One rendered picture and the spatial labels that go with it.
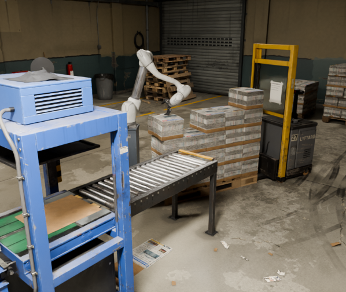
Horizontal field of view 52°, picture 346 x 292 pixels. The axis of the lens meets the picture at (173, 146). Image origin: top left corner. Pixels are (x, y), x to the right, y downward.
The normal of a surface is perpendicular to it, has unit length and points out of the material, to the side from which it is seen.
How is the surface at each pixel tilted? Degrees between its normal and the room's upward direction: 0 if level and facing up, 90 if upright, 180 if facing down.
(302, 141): 90
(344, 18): 90
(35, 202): 90
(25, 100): 90
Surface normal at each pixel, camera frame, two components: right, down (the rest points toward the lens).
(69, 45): 0.76, 0.20
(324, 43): -0.65, 0.24
